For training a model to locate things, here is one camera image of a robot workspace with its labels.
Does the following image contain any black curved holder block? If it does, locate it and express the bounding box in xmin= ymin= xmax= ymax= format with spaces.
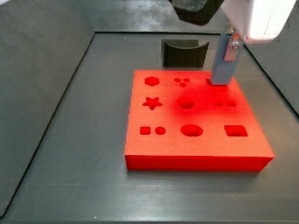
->
xmin=161 ymin=39 xmax=209 ymax=68

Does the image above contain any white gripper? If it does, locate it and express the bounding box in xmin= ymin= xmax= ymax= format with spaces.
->
xmin=220 ymin=0 xmax=296 ymax=62

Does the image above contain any red shape sorter board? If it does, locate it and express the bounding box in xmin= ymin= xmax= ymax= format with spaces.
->
xmin=124 ymin=70 xmax=275 ymax=172

